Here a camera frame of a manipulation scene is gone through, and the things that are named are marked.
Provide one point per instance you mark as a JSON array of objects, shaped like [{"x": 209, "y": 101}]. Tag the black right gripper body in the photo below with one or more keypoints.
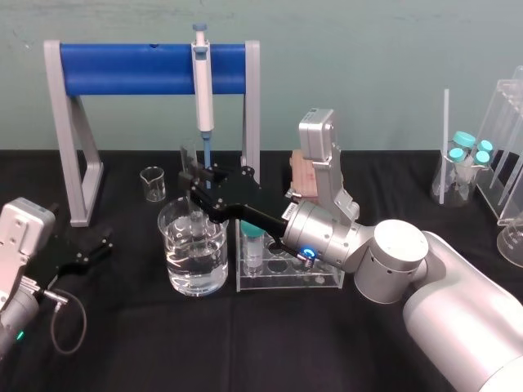
[{"x": 245, "y": 188}]

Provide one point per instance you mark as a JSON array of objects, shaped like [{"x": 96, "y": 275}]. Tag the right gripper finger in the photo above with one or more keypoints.
[
  {"x": 212, "y": 204},
  {"x": 212, "y": 175}
]

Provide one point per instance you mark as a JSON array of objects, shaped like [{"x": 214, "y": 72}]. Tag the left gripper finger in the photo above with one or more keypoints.
[
  {"x": 96, "y": 256},
  {"x": 98, "y": 239}
]

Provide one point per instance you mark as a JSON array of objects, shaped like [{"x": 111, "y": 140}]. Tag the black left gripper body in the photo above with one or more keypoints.
[{"x": 61, "y": 253}]

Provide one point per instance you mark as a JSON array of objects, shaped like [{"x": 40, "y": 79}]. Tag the clear glass test tube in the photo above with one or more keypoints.
[{"x": 189, "y": 153}]

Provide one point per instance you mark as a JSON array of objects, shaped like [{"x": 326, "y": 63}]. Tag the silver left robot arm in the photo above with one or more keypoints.
[{"x": 18, "y": 245}]

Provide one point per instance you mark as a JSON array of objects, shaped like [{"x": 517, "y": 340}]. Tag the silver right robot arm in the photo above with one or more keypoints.
[{"x": 408, "y": 261}]

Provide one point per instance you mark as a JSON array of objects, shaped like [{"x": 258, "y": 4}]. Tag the teal capped sample tube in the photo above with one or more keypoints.
[
  {"x": 485, "y": 145},
  {"x": 252, "y": 245},
  {"x": 482, "y": 158},
  {"x": 456, "y": 155},
  {"x": 463, "y": 139}
]

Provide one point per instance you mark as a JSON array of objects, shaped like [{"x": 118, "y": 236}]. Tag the small empty glass beaker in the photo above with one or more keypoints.
[{"x": 153, "y": 185}]

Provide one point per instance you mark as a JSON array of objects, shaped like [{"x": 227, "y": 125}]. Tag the large glass beaker with water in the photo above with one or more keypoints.
[{"x": 196, "y": 265}]

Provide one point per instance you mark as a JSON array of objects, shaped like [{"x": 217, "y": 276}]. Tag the clear acrylic test tube rack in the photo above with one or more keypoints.
[{"x": 286, "y": 275}]

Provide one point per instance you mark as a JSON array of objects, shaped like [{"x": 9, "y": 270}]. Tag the graduated clear glass beaker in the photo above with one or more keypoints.
[{"x": 511, "y": 245}]

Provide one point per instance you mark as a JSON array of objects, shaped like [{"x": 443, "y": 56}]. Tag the brown wooden block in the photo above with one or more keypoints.
[{"x": 304, "y": 175}]

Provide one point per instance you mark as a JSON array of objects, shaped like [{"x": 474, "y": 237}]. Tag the white and blue pipette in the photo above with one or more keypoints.
[{"x": 203, "y": 94}]

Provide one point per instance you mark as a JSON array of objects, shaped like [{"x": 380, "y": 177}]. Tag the blue and grey pipette stand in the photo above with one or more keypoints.
[{"x": 122, "y": 69}]

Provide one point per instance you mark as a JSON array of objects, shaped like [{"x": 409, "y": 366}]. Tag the black table cloth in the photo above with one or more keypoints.
[{"x": 261, "y": 343}]

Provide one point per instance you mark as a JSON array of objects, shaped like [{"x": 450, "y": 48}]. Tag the white stirring rod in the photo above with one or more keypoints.
[{"x": 444, "y": 143}]

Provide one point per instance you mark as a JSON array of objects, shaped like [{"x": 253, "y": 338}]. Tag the clear glass conical flask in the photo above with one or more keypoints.
[{"x": 453, "y": 192}]

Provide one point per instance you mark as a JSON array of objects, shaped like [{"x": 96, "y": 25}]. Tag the clear acrylic stand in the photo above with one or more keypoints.
[{"x": 502, "y": 155}]

